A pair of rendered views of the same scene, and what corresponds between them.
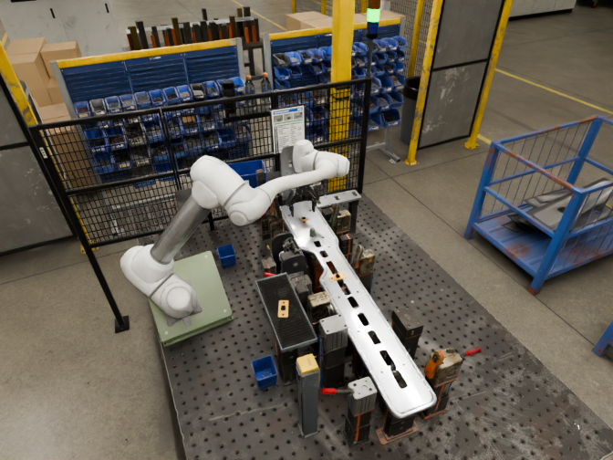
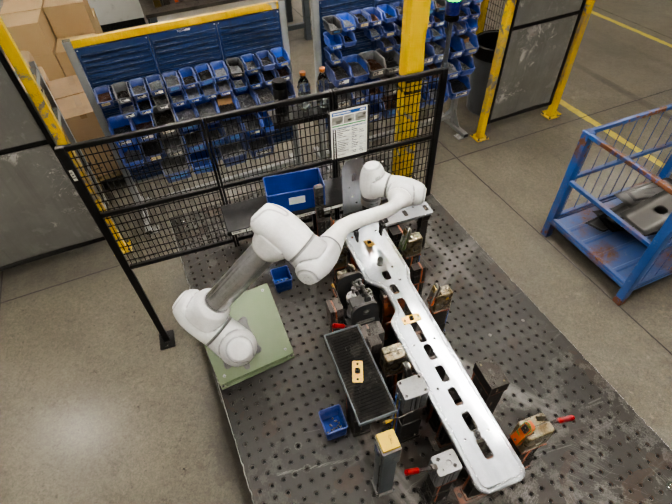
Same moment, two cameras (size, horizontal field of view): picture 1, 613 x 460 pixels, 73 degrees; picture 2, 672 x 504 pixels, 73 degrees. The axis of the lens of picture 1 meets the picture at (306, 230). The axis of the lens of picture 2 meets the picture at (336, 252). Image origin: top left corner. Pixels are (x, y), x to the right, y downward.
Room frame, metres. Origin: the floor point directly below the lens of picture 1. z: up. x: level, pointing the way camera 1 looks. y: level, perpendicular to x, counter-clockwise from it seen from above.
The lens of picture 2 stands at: (0.28, 0.12, 2.65)
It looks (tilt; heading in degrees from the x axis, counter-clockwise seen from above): 47 degrees down; 2
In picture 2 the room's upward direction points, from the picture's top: 3 degrees counter-clockwise
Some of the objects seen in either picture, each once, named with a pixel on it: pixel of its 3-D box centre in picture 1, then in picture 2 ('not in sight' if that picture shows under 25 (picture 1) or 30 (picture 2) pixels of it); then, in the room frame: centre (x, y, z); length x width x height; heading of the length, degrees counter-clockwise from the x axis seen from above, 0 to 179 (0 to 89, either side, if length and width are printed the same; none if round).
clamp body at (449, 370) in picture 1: (437, 382); (522, 444); (0.92, -0.52, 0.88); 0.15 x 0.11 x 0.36; 110
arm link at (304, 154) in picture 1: (306, 155); (374, 179); (1.85, 0.00, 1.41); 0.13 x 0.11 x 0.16; 67
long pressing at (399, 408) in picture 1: (340, 279); (414, 322); (1.39, -0.16, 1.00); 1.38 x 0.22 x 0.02; 20
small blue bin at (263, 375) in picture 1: (264, 372); (333, 423); (1.06, 0.20, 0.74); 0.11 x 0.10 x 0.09; 20
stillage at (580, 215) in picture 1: (567, 200); (667, 195); (2.77, -2.14, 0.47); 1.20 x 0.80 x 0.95; 113
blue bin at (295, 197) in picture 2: (240, 178); (294, 191); (2.17, 0.40, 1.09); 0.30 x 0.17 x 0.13; 104
